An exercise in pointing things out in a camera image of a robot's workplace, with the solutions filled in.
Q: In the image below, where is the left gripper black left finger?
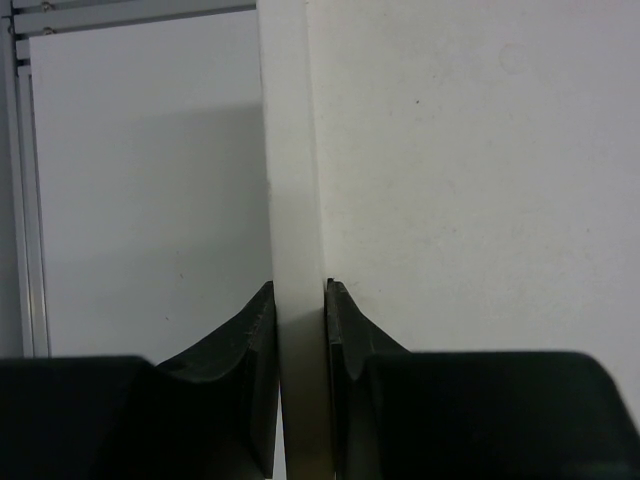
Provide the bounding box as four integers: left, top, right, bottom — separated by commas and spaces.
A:
1, 283, 278, 479

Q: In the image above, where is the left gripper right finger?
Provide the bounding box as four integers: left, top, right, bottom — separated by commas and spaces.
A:
325, 280, 639, 479

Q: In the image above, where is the white drawer cabinet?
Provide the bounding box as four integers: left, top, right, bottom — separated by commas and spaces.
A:
257, 1, 639, 479

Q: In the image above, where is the aluminium rail left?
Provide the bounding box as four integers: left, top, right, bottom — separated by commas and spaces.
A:
1, 0, 256, 358

